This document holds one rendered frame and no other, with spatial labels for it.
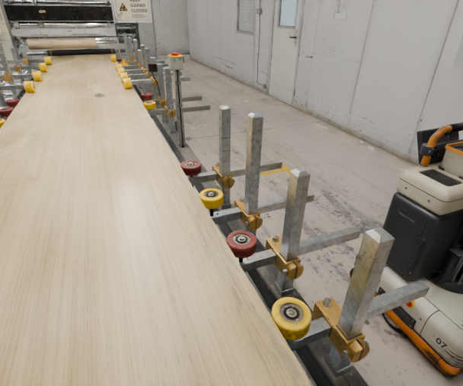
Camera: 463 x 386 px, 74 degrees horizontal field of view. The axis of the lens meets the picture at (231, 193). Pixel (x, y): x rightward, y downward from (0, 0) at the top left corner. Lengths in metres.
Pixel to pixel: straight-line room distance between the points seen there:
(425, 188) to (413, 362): 0.84
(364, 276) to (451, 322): 1.12
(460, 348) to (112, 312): 1.41
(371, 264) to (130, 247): 0.57
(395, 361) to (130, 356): 1.42
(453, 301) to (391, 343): 0.36
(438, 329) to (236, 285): 1.17
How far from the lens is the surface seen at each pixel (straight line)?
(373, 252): 0.60
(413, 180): 1.59
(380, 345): 1.87
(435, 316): 1.73
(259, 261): 0.90
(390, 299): 0.89
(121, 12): 4.83
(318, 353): 0.89
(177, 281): 0.74
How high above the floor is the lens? 1.43
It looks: 31 degrees down
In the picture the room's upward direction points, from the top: 1 degrees clockwise
